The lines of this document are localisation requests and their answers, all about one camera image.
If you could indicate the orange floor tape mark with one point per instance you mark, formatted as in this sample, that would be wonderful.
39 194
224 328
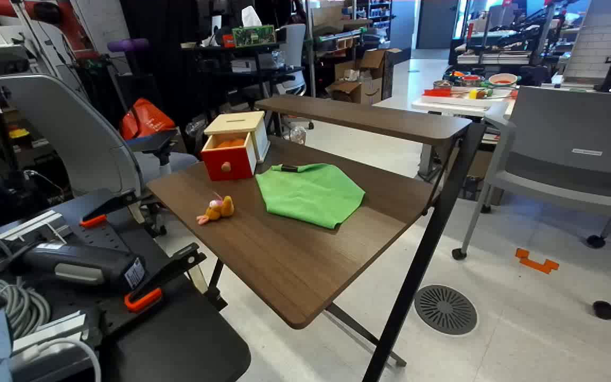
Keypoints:
535 265

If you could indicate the green circuit board box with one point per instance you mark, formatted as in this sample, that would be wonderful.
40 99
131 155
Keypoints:
253 35

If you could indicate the orange bag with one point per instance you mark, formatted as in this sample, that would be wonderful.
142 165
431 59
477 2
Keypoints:
146 120

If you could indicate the green cloth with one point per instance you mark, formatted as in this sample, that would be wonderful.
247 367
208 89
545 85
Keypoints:
312 194

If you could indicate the orange plush bunny toy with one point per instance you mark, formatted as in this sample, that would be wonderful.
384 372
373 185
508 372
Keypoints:
219 210

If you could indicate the brown two-tier desk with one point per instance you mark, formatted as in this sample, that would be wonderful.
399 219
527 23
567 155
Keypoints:
429 240

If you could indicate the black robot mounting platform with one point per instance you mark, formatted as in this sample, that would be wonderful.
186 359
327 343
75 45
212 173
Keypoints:
178 340

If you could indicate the red wooden drawer box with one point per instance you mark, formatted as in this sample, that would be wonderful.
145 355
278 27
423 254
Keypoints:
225 163

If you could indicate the gray chair on casters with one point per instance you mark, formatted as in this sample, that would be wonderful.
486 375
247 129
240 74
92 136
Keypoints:
573 151

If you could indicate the round metal floor drain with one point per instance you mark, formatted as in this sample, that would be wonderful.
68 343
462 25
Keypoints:
446 311

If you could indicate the open cardboard box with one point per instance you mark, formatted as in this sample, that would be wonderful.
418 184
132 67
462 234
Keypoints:
361 85

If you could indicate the white table with toys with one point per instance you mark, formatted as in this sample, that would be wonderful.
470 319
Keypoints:
466 99

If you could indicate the black and gray handheld device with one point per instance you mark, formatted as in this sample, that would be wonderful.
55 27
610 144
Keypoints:
83 266

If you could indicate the gray chair with black armrest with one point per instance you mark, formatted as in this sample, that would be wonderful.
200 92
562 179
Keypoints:
72 135

